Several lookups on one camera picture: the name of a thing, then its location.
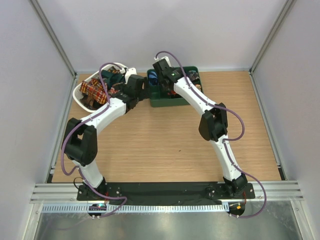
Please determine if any orange navy striped tie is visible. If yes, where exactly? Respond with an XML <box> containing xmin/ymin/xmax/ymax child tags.
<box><xmin>167</xmin><ymin>90</ymin><xmax>177</xmax><ymax>96</ymax></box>

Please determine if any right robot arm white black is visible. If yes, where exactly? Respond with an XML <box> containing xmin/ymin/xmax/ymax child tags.
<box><xmin>153</xmin><ymin>57</ymin><xmax>248</xmax><ymax>198</ymax></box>

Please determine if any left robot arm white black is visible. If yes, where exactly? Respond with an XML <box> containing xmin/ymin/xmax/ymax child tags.
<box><xmin>60</xmin><ymin>74</ymin><xmax>150</xmax><ymax>200</ymax></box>

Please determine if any green divided organizer tray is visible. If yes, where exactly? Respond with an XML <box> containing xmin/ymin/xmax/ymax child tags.
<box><xmin>146</xmin><ymin>66</ymin><xmax>203</xmax><ymax>108</ymax></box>

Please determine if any blue grey rolled tie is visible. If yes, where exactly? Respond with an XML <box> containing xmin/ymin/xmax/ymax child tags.
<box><xmin>187</xmin><ymin>70</ymin><xmax>200</xmax><ymax>83</ymax></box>

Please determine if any dark green tie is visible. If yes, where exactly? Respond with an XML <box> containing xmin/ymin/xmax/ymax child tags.
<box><xmin>101</xmin><ymin>67</ymin><xmax>125</xmax><ymax>88</ymax></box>

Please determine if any beige red rolled tie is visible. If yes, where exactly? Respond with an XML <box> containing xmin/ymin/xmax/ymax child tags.
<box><xmin>194</xmin><ymin>84</ymin><xmax>202</xmax><ymax>92</ymax></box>

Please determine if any red yellow patterned tie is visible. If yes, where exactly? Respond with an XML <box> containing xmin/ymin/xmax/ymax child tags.
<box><xmin>80</xmin><ymin>77</ymin><xmax>123</xmax><ymax>105</ymax></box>

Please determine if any brown tie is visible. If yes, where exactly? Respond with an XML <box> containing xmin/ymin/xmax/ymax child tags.
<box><xmin>80</xmin><ymin>93</ymin><xmax>102</xmax><ymax>111</ymax></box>

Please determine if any white plastic basket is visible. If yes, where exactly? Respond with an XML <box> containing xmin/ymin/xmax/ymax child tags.
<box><xmin>72</xmin><ymin>63</ymin><xmax>128</xmax><ymax>113</ymax></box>

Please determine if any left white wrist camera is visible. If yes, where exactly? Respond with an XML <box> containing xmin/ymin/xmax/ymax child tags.
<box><xmin>120</xmin><ymin>67</ymin><xmax>137</xmax><ymax>82</ymax></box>

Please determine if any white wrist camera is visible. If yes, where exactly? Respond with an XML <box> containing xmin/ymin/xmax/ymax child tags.
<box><xmin>154</xmin><ymin>56</ymin><xmax>172</xmax><ymax>68</ymax></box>
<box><xmin>120</xmin><ymin>67</ymin><xmax>137</xmax><ymax>82</ymax></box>

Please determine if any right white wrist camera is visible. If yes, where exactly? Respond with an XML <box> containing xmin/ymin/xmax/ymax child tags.
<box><xmin>154</xmin><ymin>56</ymin><xmax>172</xmax><ymax>68</ymax></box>

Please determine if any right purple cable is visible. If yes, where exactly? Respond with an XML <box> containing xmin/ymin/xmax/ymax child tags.
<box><xmin>154</xmin><ymin>51</ymin><xmax>267</xmax><ymax>220</ymax></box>

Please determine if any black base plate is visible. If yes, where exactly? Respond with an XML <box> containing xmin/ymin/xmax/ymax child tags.
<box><xmin>76</xmin><ymin>181</ymin><xmax>256</xmax><ymax>206</ymax></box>

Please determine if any left aluminium frame post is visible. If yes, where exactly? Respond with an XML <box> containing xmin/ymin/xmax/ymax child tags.
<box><xmin>29</xmin><ymin>0</ymin><xmax>78</xmax><ymax>184</ymax></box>

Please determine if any aluminium frame post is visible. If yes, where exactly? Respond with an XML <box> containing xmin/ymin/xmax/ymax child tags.
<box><xmin>29</xmin><ymin>0</ymin><xmax>78</xmax><ymax>184</ymax></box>
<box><xmin>248</xmin><ymin>0</ymin><xmax>297</xmax><ymax>181</ymax></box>

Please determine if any slotted grey cable duct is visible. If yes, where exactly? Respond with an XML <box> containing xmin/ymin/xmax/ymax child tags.
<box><xmin>41</xmin><ymin>203</ymin><xmax>229</xmax><ymax>214</ymax></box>

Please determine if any right aluminium frame post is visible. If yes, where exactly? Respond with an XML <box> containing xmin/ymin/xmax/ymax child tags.
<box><xmin>248</xmin><ymin>0</ymin><xmax>297</xmax><ymax>181</ymax></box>

